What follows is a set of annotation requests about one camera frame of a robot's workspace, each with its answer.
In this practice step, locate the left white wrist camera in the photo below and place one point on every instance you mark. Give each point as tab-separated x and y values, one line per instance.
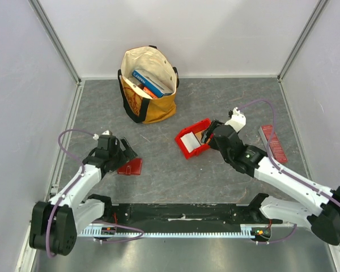
98	136

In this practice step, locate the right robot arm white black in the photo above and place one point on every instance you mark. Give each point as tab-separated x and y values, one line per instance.
315	206

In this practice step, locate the red silver long box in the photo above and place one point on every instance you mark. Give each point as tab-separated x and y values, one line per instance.
275	145

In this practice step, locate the orange book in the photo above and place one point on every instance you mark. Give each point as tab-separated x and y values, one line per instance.
147	91

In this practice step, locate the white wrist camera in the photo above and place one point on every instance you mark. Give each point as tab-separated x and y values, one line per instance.
237	120
98	136

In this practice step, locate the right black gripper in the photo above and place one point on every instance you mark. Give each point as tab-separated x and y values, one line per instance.
212	131

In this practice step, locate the slotted cable duct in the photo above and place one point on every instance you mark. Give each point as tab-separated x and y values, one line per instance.
101	231

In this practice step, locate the yellow canvas tote bag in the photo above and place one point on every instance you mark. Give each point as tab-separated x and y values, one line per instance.
140	107

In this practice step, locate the red leather card holder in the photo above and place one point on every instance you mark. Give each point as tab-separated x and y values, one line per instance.
134	167

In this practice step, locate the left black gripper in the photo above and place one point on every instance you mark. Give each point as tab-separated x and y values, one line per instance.
125	156

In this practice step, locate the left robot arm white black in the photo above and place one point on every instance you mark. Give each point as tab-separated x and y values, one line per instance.
56	223

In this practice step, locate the white card stack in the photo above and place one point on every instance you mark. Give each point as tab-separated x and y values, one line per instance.
190	142

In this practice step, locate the red plastic bin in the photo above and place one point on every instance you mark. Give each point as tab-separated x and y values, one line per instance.
194	128

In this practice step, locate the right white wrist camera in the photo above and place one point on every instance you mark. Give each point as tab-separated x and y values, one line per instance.
237	120

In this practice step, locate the orange card stack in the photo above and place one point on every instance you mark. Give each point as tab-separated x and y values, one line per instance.
199	136

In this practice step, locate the blue book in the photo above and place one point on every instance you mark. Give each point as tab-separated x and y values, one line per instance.
147	80

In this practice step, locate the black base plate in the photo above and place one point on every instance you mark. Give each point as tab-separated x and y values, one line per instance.
224	212

